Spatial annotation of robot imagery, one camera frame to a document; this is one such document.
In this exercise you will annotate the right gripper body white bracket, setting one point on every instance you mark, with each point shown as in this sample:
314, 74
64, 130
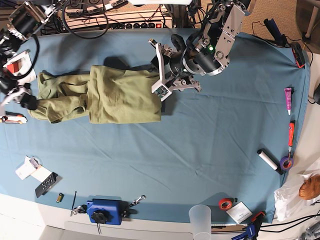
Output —
15, 95

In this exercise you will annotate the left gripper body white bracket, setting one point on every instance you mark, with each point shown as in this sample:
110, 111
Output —
171, 79

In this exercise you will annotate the olive green t-shirt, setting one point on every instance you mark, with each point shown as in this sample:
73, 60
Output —
105, 95

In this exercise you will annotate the black white marker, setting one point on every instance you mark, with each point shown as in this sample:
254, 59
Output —
263, 155

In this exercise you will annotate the purple glue tube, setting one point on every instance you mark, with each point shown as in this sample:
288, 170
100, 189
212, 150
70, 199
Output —
288, 99

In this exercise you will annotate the red handled screwdriver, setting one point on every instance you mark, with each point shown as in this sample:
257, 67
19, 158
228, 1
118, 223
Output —
291, 137

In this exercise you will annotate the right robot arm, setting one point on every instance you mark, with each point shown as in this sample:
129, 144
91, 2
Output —
24, 23

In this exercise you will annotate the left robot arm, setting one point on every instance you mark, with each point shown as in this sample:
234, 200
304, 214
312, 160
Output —
205, 52

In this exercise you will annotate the small red box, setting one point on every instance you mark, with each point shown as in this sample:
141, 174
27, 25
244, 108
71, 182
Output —
14, 67

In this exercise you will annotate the orange white utility knife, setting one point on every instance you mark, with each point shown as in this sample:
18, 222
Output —
13, 118

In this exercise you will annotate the white power strip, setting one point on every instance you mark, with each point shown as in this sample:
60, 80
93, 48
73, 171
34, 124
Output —
147, 17

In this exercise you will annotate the white card packet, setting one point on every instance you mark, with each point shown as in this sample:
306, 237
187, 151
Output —
32, 167

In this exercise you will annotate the black remote control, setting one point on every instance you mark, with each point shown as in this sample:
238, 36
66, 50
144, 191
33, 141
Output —
44, 187

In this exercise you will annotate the blue table cloth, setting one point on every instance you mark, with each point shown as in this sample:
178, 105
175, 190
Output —
203, 149

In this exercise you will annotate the small green battery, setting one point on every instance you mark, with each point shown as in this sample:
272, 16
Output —
60, 197

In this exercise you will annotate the black zip tie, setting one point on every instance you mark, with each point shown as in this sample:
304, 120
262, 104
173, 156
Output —
73, 201

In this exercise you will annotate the silver carabiner clip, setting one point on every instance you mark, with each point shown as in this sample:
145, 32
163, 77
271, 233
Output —
136, 201

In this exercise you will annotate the red tape roll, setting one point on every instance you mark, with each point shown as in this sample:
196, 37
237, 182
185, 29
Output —
225, 204

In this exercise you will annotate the translucent plastic cup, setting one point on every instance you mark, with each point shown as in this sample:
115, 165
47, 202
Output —
200, 220

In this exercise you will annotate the purple tape roll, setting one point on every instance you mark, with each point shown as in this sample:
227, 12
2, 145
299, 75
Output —
286, 163

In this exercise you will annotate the black red corner clamp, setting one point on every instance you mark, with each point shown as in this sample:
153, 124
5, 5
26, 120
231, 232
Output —
298, 54

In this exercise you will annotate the white paper note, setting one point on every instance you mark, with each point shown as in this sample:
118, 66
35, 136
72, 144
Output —
239, 213

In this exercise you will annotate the black mouse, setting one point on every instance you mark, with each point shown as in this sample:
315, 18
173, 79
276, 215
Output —
316, 95

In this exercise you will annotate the blue orange bar clamp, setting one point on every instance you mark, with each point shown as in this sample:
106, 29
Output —
252, 230

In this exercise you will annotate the white plastic bag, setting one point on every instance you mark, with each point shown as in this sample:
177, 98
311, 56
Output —
287, 199

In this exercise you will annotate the brown wooden object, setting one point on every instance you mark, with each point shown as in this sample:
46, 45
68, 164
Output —
310, 189

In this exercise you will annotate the blue black clamp handle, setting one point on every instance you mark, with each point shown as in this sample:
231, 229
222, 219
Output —
279, 38

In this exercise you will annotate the blue clamp mount block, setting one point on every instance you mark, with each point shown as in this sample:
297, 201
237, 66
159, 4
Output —
104, 211

